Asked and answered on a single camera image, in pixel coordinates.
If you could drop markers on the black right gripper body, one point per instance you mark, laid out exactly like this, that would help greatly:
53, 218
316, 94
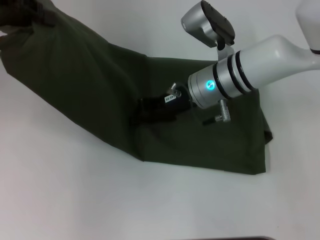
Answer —
175, 103

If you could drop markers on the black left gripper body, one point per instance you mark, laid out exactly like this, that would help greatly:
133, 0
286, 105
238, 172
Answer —
17, 12

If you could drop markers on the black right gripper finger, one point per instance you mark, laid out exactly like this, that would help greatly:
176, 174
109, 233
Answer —
150, 106
152, 119

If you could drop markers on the dark green FREE! t-shirt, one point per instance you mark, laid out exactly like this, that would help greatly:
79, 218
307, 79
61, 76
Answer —
75, 87

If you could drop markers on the silver right wrist depth camera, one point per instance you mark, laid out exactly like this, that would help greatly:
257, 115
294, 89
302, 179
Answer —
207, 25

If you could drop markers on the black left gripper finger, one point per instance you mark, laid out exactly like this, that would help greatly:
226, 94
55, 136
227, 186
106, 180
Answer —
46, 18

